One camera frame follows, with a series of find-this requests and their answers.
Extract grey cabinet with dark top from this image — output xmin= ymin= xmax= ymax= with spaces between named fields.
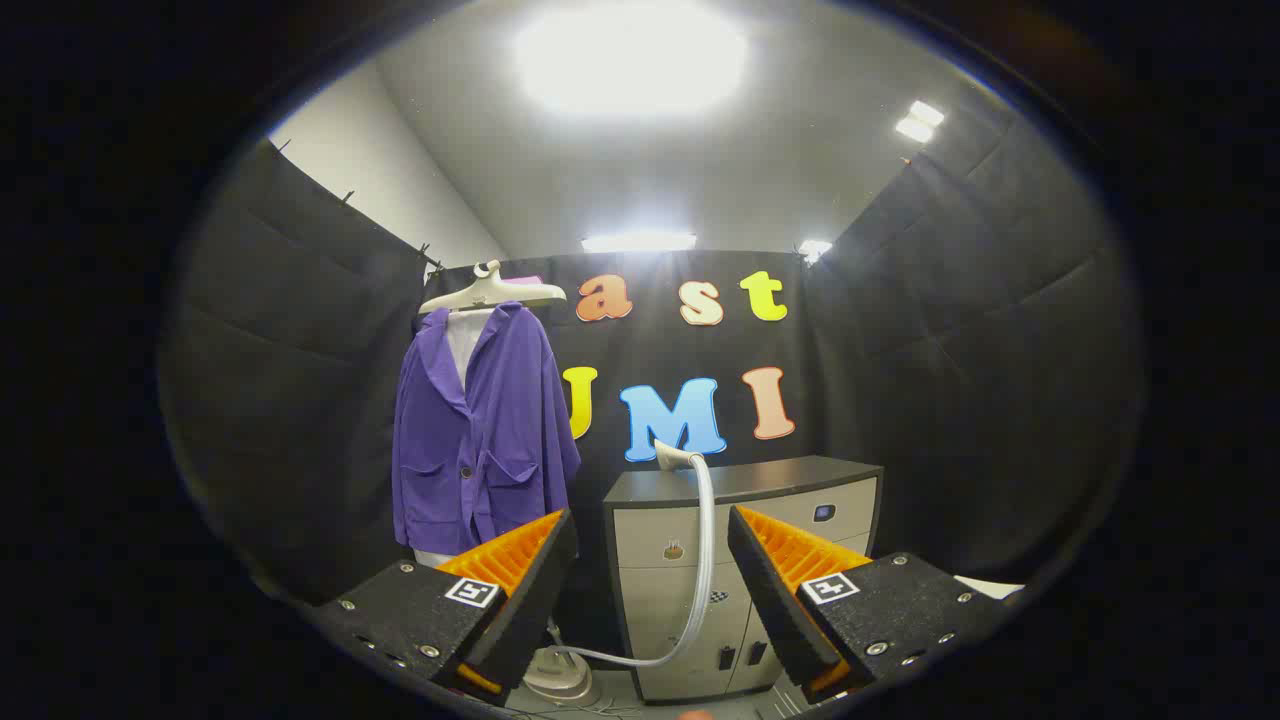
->
xmin=603 ymin=456 xmax=885 ymax=704

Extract large ceiling light panel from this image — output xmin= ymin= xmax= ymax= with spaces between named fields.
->
xmin=515 ymin=5 xmax=749 ymax=116

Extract white clothes hanger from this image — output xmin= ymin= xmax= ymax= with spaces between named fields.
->
xmin=418 ymin=260 xmax=568 ymax=315

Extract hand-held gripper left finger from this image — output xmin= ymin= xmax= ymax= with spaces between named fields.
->
xmin=315 ymin=508 xmax=581 ymax=707

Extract steamer base unit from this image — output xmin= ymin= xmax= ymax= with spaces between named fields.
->
xmin=522 ymin=620 xmax=601 ymax=707

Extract long ceiling light strip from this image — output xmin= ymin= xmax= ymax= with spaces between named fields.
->
xmin=582 ymin=232 xmax=698 ymax=253

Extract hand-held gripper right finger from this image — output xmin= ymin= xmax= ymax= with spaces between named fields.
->
xmin=727 ymin=505 xmax=1011 ymax=704

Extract white sheet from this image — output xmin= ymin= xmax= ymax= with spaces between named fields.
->
xmin=955 ymin=575 xmax=1026 ymax=601

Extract purple corduroy jacket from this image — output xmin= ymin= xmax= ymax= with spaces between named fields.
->
xmin=392 ymin=302 xmax=582 ymax=557

